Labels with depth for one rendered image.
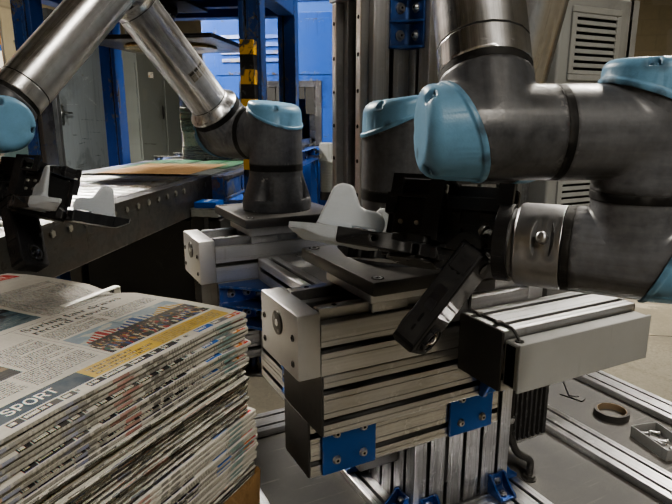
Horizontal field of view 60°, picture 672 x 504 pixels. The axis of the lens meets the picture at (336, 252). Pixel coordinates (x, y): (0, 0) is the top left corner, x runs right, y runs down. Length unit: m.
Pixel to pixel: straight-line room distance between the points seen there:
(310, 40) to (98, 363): 4.13
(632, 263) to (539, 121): 0.14
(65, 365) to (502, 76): 0.40
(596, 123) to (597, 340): 0.49
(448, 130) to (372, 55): 0.61
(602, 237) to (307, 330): 0.39
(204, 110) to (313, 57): 3.24
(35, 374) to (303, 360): 0.36
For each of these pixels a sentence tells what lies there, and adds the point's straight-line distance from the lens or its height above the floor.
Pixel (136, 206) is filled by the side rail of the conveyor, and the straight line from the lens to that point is 1.70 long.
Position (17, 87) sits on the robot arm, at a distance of 0.95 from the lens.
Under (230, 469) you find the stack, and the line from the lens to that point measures 0.63.
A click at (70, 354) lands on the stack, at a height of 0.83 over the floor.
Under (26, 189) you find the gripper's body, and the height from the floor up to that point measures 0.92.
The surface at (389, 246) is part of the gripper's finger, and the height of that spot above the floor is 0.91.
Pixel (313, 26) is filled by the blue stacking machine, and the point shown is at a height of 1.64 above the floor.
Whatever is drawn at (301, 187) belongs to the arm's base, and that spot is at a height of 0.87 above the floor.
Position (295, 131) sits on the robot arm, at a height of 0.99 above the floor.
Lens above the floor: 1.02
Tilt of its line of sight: 13 degrees down
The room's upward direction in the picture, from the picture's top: straight up
